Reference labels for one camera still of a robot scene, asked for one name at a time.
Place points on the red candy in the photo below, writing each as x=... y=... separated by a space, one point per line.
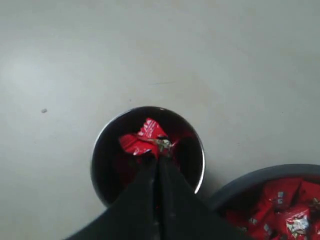
x=138 y=145
x=151 y=129

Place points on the stainless steel bowl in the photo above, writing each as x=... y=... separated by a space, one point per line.
x=280 y=202

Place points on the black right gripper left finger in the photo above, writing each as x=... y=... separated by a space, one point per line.
x=131 y=216

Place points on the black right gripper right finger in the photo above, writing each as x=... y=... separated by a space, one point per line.
x=184 y=216

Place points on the stainless steel cup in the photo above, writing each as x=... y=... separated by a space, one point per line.
x=112 y=169

